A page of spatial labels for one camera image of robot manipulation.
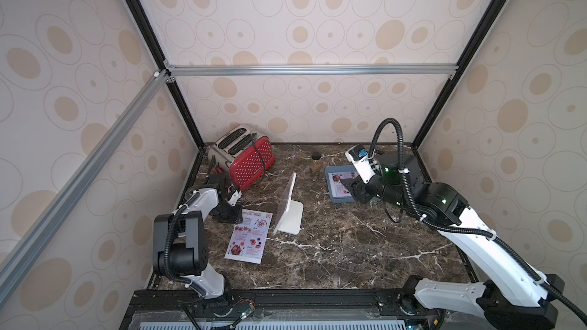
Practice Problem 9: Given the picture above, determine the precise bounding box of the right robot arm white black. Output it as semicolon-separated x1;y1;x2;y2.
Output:
342;175;586;329

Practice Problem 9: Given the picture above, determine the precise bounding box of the black toaster power cable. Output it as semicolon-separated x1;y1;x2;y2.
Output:
251;134;269;176

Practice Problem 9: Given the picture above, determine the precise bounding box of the horizontal aluminium frame bar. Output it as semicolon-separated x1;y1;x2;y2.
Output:
168;64;459;77

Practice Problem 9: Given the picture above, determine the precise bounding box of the white menu holder stand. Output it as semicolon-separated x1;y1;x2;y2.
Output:
273;172;304;235

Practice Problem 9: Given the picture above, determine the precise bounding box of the left diagonal aluminium bar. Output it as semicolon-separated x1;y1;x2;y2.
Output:
1;69;169;306

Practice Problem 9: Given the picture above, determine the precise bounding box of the new menu sheet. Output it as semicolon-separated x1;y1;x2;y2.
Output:
328;171;358;199

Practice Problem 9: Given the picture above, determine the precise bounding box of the red polka dot toaster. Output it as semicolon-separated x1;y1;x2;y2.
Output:
208;125;275;190

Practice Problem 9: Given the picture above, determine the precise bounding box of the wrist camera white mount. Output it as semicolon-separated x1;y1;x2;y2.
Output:
228;190;242;206
345;145;381;184

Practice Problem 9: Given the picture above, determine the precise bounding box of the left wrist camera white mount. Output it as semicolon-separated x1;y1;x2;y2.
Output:
228;190;242;206

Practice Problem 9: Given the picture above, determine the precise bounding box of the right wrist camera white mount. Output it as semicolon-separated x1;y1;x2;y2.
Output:
345;145;381;184

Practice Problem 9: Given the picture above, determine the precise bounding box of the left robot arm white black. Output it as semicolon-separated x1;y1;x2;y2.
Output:
152;174;243;299

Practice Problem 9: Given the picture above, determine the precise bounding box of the old menu sheet red print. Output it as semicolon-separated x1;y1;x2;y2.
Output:
225;209;272;264

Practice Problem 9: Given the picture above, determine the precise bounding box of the blue grey plastic tray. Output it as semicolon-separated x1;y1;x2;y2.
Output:
325;165;359;203

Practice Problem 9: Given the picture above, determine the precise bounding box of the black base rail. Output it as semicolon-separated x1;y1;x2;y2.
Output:
120;287;515;330

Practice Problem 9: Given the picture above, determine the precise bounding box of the brown bottle black cap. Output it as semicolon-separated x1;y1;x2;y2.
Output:
311;151;322;161

